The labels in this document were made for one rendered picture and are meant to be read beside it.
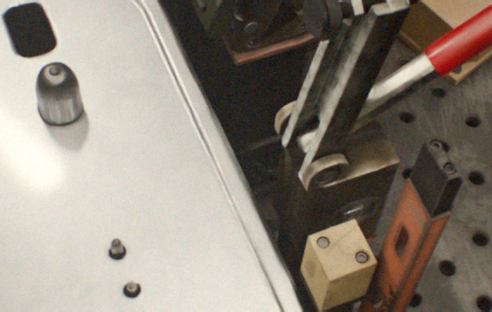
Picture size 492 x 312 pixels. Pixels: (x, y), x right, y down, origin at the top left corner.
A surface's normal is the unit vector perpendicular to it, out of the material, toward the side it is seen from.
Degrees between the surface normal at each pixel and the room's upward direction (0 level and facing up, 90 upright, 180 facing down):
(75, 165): 0
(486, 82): 0
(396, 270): 90
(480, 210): 0
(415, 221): 90
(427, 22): 90
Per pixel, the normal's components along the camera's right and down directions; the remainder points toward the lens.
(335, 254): 0.04, -0.50
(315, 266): -0.92, 0.31
